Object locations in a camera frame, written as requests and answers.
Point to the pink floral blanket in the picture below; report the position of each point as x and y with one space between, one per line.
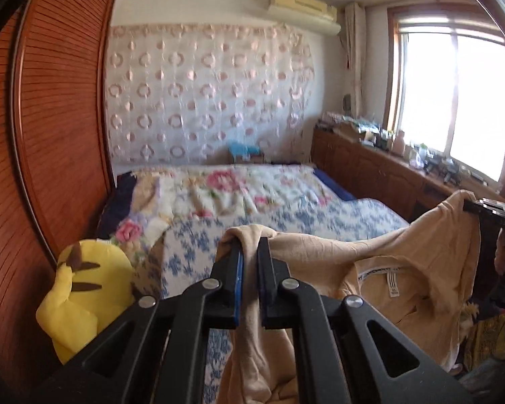
227 185

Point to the yellow plush toy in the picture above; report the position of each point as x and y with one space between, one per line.
84 294

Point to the beige printed t-shirt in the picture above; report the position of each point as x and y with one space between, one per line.
383 261

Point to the pale plastic bottle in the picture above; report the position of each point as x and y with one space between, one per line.
399 142

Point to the wooden framed window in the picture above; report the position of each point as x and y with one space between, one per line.
454 92

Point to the wooden slatted wardrobe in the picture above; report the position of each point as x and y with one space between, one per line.
54 113

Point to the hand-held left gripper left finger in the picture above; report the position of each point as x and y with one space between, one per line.
237 286

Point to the sheer circle-pattern curtain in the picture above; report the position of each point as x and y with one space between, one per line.
206 92

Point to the person's right hand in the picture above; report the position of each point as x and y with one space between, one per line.
504 252

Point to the yellow patterned cloth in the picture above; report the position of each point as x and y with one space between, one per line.
488 336

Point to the dark oval wall object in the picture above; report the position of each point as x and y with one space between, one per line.
346 103

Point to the blue floral bed sheet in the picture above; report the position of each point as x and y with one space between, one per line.
320 219

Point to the black gadgets on sill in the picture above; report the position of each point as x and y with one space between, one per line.
444 170

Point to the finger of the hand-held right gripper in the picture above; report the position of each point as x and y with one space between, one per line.
488 213
484 204

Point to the wall air conditioner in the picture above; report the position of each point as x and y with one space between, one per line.
303 10

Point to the beige window curtain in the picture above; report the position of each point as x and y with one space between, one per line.
354 59

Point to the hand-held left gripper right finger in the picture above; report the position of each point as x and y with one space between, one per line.
264 286

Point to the cluttered cardboard box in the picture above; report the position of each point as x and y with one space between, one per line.
349 128

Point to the long wooden cabinet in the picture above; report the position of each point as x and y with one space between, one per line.
370 172

